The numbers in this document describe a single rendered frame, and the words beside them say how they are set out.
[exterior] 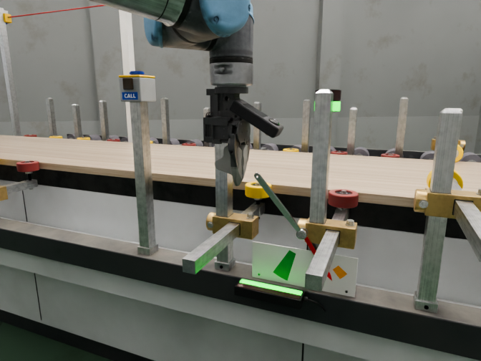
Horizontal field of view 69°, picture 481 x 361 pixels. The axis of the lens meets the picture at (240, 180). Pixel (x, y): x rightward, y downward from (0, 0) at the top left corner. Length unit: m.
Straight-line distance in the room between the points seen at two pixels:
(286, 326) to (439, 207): 0.50
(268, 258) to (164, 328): 0.73
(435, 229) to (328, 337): 0.39
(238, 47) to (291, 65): 4.18
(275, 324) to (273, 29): 4.20
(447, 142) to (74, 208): 1.34
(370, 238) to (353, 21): 4.46
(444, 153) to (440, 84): 5.33
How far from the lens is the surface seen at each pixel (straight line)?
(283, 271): 0.93
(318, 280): 0.65
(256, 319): 1.06
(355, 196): 0.99
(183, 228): 1.29
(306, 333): 1.03
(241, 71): 0.73
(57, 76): 4.68
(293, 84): 4.90
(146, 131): 1.04
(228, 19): 0.55
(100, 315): 1.75
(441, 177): 0.83
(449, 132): 0.81
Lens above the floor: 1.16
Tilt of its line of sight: 13 degrees down
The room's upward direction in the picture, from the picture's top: straight up
